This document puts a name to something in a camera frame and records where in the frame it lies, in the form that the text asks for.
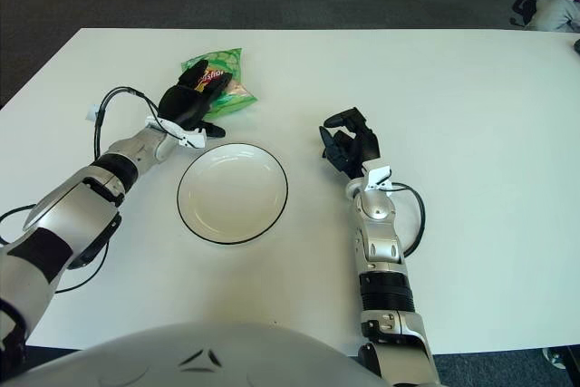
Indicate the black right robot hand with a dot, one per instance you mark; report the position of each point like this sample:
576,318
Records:
362,144

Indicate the white plate black rim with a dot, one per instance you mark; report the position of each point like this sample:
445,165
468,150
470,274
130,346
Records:
231,196

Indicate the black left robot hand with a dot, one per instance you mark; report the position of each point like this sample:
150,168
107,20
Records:
181,103

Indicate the green chips snack bag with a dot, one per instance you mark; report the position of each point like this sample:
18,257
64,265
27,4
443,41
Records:
226,101

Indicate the grey robot torso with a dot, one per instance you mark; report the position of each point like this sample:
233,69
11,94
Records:
204,351

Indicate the dark object on table edge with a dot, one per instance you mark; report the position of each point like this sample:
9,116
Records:
577,46

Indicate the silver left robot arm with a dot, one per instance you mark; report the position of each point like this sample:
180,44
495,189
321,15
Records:
68,210

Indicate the chair caster base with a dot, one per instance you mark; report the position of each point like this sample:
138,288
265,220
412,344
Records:
555,355

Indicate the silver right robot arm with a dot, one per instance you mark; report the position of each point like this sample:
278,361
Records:
378,224

